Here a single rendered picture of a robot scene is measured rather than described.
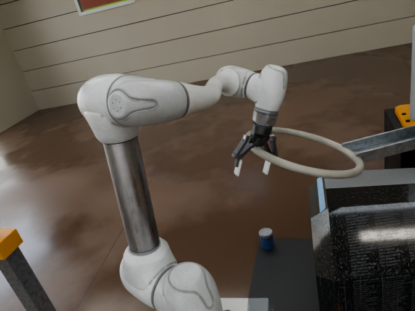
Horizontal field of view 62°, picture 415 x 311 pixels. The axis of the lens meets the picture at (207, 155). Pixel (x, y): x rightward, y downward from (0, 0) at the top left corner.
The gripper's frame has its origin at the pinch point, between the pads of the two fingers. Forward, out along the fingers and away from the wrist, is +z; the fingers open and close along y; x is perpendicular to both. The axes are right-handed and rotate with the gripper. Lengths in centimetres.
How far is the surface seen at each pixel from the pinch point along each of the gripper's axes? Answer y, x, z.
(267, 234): 76, 64, 86
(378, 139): 60, -5, -16
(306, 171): 8.5, -19.7, -9.4
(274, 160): 0.9, -10.7, -9.6
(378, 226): 61, -20, 20
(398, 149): 59, -16, -16
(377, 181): 76, -1, 8
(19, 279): -84, 38, 70
